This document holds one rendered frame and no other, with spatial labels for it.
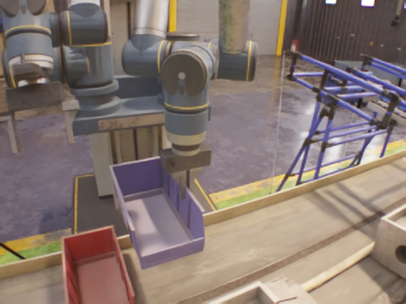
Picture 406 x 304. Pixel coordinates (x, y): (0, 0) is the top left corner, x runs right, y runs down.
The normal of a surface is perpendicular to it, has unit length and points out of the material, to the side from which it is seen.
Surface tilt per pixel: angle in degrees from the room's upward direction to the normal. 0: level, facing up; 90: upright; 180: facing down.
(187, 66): 90
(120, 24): 90
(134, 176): 88
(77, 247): 88
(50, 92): 66
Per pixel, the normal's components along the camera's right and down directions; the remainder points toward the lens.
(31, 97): 0.33, 0.04
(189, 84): -0.17, 0.45
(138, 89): 0.36, 0.44
